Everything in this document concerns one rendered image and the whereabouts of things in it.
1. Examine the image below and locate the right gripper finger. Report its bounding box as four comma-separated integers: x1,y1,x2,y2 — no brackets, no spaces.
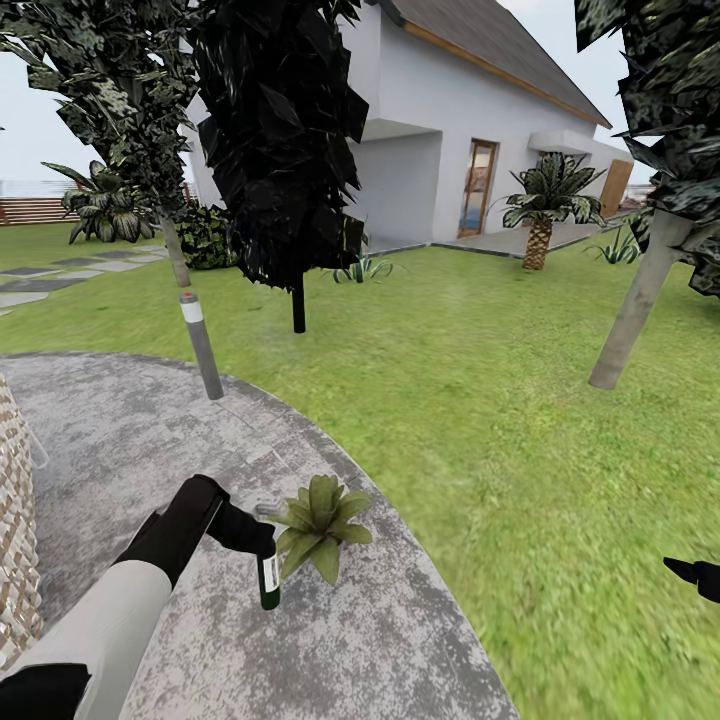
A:
663,557,700,584

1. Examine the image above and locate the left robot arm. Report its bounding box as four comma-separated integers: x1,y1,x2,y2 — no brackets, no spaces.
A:
0,475,288,720

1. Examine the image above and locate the insectifuge atomizer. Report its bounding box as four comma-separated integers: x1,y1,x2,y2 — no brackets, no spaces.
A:
256,551,286,610

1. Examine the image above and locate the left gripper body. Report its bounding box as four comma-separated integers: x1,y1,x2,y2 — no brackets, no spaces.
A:
218,510,275,555

